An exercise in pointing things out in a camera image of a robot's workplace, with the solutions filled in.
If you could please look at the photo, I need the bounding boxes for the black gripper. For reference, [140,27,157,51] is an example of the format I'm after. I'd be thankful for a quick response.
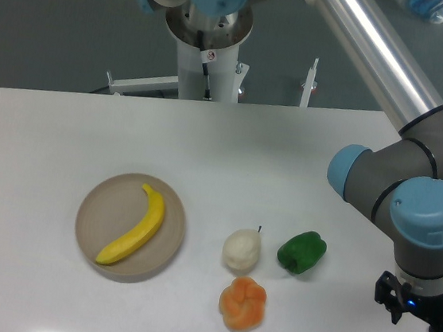
[374,271,443,326]

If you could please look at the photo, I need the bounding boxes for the yellow banana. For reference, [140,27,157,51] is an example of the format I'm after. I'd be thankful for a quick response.
[95,183,166,265]

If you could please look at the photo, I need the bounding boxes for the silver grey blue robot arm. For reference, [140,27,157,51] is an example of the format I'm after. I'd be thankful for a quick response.
[138,0,443,332]

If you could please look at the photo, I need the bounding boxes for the beige round plate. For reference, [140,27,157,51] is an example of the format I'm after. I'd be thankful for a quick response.
[75,173,186,283]

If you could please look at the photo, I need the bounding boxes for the green bell pepper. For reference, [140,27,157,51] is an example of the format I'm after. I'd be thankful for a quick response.
[277,231,327,275]

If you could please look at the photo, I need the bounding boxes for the orange knotted bread roll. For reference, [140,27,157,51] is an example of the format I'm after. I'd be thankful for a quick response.
[218,276,267,332]

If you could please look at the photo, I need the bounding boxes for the white pear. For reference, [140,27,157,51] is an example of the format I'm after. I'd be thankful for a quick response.
[222,228,262,272]

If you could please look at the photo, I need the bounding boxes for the white right support bar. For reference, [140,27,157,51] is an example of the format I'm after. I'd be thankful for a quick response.
[299,57,319,108]

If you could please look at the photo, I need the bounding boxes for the blue plastic bag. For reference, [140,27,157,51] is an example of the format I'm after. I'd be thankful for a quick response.
[406,0,443,25]

